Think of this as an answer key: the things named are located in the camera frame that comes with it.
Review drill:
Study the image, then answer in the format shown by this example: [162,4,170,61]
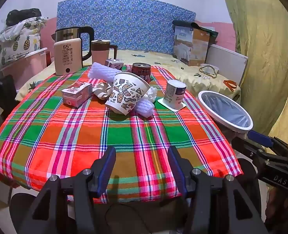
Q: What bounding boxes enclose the steel electric kettle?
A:
[52,26,95,67]

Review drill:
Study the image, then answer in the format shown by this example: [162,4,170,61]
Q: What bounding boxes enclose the cream paper bag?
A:
[92,82,114,100]

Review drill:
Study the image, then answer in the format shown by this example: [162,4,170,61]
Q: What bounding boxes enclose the pineapple print bedding bundle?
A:
[0,17,48,66]

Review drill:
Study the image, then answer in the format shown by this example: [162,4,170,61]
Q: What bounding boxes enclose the pink drink carton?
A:
[61,82,93,109]

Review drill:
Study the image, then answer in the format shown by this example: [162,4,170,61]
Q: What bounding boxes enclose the blue floral mattress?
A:
[57,0,196,55]

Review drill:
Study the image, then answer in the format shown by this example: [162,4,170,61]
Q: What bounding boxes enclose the cardboard quilt box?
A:
[173,26,211,67]

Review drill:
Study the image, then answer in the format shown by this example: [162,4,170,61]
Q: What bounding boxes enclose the red drink can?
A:
[131,63,152,83]

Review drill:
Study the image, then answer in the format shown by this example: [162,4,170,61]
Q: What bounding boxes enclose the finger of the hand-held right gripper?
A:
[247,130,288,156]
[232,136,266,162]

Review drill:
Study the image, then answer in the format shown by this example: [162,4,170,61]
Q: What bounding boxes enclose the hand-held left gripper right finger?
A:
[167,146,269,234]

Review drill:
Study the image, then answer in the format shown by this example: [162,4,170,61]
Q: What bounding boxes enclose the white foam fruit net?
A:
[134,97,156,117]
[88,62,125,83]

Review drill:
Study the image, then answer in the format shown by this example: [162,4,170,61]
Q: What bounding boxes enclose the plaid tablecloth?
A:
[0,65,243,204]

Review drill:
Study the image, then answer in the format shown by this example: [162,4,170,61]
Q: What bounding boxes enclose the person's right hand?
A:
[266,188,288,227]

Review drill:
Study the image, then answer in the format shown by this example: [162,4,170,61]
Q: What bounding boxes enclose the white tissue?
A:
[145,87,158,103]

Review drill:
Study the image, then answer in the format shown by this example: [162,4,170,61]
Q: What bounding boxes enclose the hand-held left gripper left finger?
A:
[19,146,117,234]

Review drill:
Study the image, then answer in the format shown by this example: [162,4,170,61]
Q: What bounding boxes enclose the olive cord loop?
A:
[199,65,219,79]

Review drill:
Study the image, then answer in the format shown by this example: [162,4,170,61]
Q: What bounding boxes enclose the pink mug with brown lid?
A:
[91,40,118,66]

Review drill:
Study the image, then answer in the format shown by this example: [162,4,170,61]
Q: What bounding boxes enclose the white yogurt cup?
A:
[157,79,187,113]

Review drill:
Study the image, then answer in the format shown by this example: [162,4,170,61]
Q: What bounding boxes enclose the cream rounded heating device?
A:
[53,38,83,76]

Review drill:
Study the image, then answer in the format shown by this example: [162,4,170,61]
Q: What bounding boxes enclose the yellow curtain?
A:
[219,0,288,152]

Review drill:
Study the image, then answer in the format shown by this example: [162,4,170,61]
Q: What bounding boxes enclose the purple drink carton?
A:
[104,58,124,72]

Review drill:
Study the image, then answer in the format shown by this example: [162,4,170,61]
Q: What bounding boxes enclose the white bin with liner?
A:
[198,90,254,142]

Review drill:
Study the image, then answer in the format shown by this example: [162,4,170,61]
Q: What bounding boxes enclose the patterned paper cup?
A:
[104,72,151,116]

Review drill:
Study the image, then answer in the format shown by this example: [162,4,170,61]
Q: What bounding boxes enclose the black bag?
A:
[6,8,42,26]

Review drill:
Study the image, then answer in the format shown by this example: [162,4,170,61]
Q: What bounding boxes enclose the white flat panel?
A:
[205,44,248,83]

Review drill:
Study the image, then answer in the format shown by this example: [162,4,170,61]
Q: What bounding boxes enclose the dark cloth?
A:
[172,19,219,38]

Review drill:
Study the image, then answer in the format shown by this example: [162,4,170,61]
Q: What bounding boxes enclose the orange strap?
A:
[223,79,237,89]

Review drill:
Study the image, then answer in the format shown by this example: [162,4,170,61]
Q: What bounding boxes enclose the pink plastic tub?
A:
[0,47,52,90]

